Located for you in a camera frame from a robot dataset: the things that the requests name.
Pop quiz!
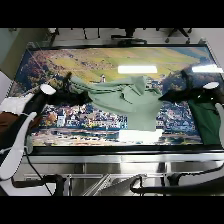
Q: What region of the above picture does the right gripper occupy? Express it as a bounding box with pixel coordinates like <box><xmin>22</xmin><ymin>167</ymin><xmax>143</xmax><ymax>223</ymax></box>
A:
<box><xmin>158</xmin><ymin>87</ymin><xmax>188</xmax><ymax>103</ymax></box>

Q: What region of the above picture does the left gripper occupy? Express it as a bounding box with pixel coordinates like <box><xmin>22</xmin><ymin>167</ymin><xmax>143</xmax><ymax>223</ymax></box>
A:
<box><xmin>69</xmin><ymin>89</ymin><xmax>93</xmax><ymax>105</ymax></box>

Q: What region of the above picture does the light green shirt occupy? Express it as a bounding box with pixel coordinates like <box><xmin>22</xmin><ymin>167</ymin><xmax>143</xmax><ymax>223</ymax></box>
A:
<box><xmin>69</xmin><ymin>75</ymin><xmax>165</xmax><ymax>132</ymax></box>

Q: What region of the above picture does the dark green garment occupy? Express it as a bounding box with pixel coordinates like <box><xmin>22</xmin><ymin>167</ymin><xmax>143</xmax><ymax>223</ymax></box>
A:
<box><xmin>187</xmin><ymin>97</ymin><xmax>223</xmax><ymax>146</ymax></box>

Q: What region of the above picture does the white garment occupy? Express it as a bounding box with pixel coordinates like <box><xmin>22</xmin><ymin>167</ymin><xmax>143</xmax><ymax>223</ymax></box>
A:
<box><xmin>0</xmin><ymin>92</ymin><xmax>36</xmax><ymax>115</ymax></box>

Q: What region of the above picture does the brown garment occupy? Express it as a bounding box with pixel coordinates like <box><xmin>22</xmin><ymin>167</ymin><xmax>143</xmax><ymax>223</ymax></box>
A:
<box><xmin>0</xmin><ymin>111</ymin><xmax>22</xmax><ymax>135</ymax></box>

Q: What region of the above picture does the silver frame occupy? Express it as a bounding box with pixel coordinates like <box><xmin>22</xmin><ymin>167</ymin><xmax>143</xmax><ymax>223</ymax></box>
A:
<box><xmin>19</xmin><ymin>152</ymin><xmax>224</xmax><ymax>197</ymax></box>

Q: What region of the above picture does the black cable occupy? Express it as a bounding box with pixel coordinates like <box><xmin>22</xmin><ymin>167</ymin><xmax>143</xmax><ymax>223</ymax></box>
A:
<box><xmin>24</xmin><ymin>146</ymin><xmax>54</xmax><ymax>197</ymax></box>

